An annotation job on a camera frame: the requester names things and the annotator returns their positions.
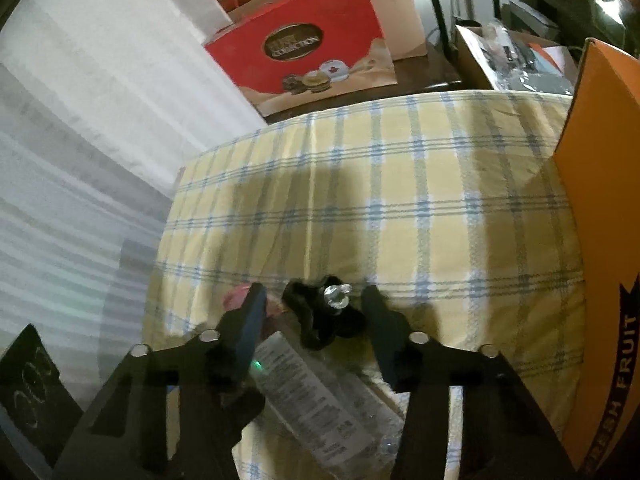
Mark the yellow plaid tablecloth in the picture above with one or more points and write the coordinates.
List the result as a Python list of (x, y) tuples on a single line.
[(400, 185)]

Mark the red biscuit collection box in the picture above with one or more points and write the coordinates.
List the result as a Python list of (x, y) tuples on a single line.
[(320, 15)]

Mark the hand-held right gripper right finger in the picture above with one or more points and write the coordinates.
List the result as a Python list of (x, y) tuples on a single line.
[(385, 345)]

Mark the clear bottle with pink cap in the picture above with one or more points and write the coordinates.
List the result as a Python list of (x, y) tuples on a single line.
[(310, 395)]

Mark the dark wooden low table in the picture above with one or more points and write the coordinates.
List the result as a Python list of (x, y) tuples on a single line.
[(425, 72)]

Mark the orange cardboard box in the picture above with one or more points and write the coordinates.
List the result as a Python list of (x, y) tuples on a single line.
[(605, 185)]

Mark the red gift boxes stack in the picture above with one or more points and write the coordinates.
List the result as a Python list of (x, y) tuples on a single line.
[(395, 0)]

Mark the white curtain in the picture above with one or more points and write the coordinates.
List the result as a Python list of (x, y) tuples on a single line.
[(75, 160)]

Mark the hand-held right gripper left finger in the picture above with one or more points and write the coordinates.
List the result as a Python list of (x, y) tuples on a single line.
[(252, 330)]

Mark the open cardboard box with clutter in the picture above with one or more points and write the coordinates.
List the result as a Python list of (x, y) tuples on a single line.
[(505, 60)]

